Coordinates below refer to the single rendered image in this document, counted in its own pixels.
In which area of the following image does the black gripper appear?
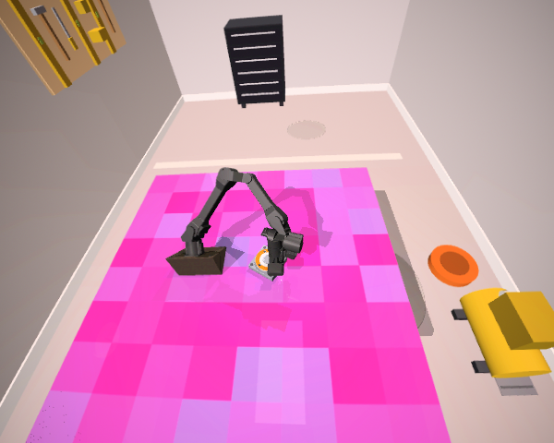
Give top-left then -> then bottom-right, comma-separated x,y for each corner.
267,246 -> 284,276

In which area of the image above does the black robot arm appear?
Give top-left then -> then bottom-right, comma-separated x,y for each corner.
181,167 -> 304,260

